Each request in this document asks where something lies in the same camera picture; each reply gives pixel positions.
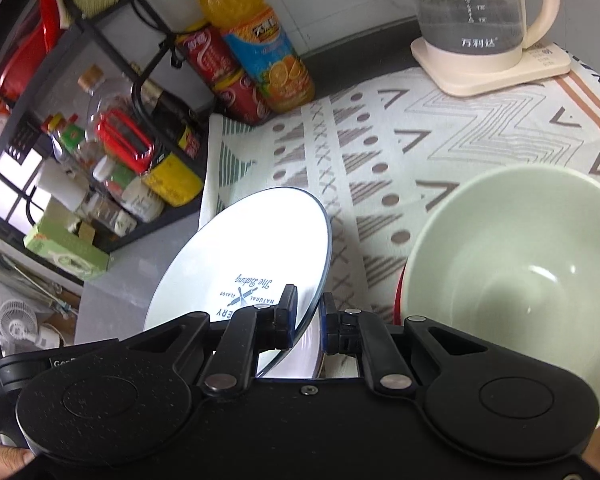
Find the black wire rack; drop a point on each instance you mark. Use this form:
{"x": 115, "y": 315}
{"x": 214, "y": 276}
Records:
{"x": 116, "y": 38}

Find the pale green bowl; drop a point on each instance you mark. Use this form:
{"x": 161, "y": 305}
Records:
{"x": 513, "y": 258}

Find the small white bakery plate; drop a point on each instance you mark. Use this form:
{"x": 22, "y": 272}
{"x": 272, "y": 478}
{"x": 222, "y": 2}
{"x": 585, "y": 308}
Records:
{"x": 244, "y": 257}

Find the clear plastic bottle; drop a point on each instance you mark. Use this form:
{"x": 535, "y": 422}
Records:
{"x": 105, "y": 93}

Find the red cola can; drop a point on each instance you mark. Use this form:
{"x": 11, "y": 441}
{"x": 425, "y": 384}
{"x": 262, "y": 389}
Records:
{"x": 211, "y": 58}

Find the green carton box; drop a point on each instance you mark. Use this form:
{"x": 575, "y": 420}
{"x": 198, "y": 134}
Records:
{"x": 64, "y": 239}

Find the person's left hand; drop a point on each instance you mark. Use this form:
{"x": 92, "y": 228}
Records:
{"x": 13, "y": 460}

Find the glass electric kettle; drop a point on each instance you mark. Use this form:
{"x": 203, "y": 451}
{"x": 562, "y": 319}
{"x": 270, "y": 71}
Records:
{"x": 483, "y": 27}

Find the orange juice bottle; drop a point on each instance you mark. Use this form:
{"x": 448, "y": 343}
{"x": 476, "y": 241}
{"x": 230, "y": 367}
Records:
{"x": 257, "y": 38}

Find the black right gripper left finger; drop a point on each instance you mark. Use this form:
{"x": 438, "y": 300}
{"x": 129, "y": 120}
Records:
{"x": 250, "y": 331}

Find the red bowl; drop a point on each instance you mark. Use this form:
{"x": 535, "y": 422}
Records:
{"x": 396, "y": 312}

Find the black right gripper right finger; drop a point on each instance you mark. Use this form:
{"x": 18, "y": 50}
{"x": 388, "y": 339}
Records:
{"x": 363, "y": 336}

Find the patterned table mat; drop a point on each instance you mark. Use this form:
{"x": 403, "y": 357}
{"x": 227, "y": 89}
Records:
{"x": 384, "y": 154}

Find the white desk fan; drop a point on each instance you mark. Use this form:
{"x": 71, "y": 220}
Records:
{"x": 18, "y": 323}

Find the white label jar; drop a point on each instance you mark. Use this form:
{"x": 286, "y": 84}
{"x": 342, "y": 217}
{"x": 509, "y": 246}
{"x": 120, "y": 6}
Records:
{"x": 128, "y": 189}

